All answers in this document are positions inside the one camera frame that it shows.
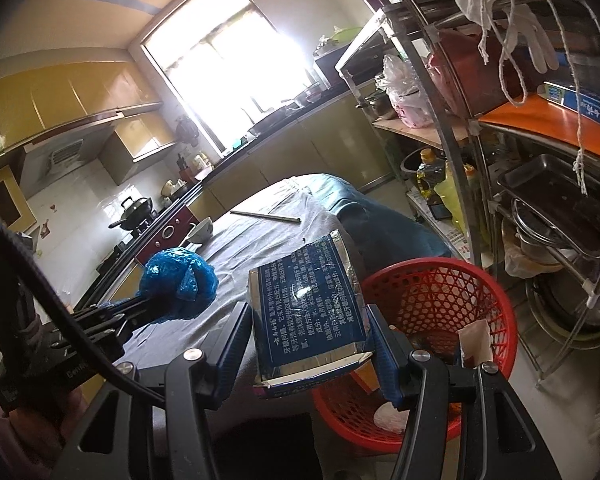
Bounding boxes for white-framed storage shelf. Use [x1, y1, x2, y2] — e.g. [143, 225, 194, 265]
[335, 7, 481, 271]

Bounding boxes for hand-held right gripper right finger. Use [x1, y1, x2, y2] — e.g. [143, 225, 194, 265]
[367, 304, 563, 480]

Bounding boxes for stack of metal pans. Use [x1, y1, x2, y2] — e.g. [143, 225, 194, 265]
[510, 197, 600, 331]

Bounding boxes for red plastic basket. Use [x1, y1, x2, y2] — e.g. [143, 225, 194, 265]
[312, 257, 518, 453]

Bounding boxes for kitchen counter cabinets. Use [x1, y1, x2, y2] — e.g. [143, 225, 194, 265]
[200, 90, 396, 221]

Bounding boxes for yellow plastic bag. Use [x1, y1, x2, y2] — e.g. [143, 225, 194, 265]
[432, 157, 468, 233]

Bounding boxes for black cable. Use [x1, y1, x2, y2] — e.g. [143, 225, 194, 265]
[0, 202, 168, 406]

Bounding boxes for crumpled paper piece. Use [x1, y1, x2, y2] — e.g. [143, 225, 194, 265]
[457, 322, 493, 368]

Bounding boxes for red container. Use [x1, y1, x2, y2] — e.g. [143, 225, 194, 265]
[427, 30, 526, 116]

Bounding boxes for person's left hand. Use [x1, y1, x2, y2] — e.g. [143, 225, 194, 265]
[7, 385, 88, 466]

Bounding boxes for green plastic item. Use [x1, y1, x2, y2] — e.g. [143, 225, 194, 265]
[325, 25, 363, 46]

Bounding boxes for kitchen window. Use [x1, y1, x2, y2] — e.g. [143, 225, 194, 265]
[140, 0, 321, 153]

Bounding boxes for metal pot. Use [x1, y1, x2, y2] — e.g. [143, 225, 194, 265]
[355, 87, 391, 118]

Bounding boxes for dark microwave oven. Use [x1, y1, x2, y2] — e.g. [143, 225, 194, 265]
[314, 45, 361, 83]

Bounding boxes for blue foil packet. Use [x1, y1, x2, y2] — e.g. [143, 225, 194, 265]
[247, 230, 376, 401]

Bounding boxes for grey tablecloth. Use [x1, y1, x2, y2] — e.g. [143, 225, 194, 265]
[87, 175, 376, 441]

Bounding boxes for range hood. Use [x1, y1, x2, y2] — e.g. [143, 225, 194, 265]
[22, 135, 101, 196]

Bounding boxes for cooking oil bottle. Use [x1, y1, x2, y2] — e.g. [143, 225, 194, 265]
[416, 149, 446, 206]

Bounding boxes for white string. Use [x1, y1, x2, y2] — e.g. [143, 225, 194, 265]
[477, 0, 600, 196]

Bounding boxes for yellow upper kitchen cabinets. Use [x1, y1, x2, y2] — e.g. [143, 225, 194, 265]
[0, 57, 176, 186]

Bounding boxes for white glove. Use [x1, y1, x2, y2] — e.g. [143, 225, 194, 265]
[455, 0, 558, 73]

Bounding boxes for metal storage rack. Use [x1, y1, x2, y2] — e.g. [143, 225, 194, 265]
[380, 0, 600, 386]

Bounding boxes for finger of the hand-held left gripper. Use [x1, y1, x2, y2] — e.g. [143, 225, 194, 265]
[80, 305, 156, 346]
[67, 294, 148, 323]

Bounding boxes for blue plastic bag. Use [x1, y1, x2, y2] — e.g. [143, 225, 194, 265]
[139, 247, 218, 323]

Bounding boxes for pink plastic bag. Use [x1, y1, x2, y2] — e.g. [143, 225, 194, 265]
[382, 54, 443, 128]

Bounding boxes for orange shelf board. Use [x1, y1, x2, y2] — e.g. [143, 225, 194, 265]
[477, 95, 600, 166]

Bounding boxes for pair of chopsticks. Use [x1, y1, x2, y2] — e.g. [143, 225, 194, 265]
[230, 209, 302, 224]

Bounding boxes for printed newspaper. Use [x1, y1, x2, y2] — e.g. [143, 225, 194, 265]
[407, 187, 478, 263]

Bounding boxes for blue carton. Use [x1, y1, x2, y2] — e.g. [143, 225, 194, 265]
[542, 80, 600, 136]

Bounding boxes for small ceramic bowl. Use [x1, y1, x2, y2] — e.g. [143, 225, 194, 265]
[186, 217, 214, 243]

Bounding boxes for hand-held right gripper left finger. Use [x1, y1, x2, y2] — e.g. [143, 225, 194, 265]
[60, 302, 253, 480]

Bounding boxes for black wok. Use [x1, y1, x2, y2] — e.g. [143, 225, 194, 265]
[109, 195, 156, 231]

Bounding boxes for blue cloth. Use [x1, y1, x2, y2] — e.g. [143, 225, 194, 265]
[290, 172, 453, 281]

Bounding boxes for white round wrapper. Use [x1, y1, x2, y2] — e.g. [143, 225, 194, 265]
[372, 402, 406, 433]

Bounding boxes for metal baking tray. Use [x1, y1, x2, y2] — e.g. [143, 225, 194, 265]
[495, 154, 600, 241]

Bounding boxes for white plastic bag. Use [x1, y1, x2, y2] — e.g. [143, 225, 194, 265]
[502, 220, 561, 278]

